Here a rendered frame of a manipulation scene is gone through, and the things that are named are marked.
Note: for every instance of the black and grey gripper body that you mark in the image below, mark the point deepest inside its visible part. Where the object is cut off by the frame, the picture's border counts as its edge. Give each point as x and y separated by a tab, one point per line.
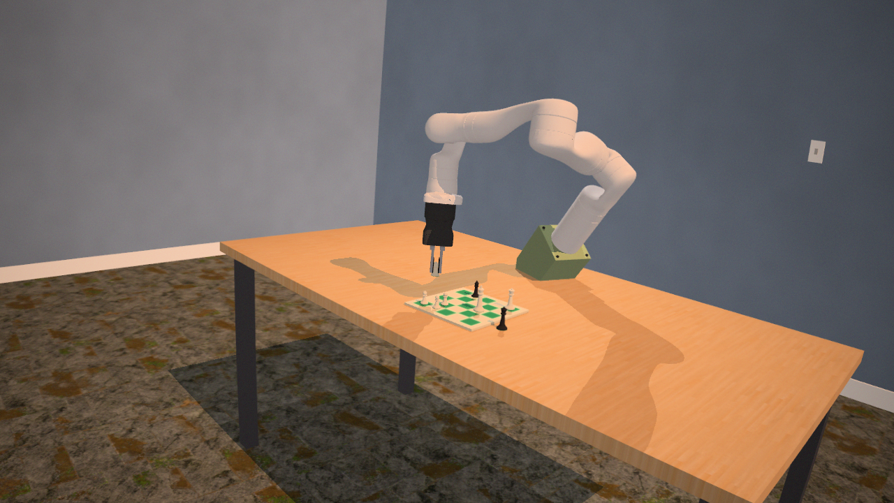
440	211

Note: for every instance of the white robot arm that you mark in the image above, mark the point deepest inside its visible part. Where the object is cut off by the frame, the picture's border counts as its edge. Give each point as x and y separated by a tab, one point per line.
553	127

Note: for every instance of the green and cream chessboard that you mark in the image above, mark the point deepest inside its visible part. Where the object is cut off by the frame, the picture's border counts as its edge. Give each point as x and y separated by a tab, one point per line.
460	309

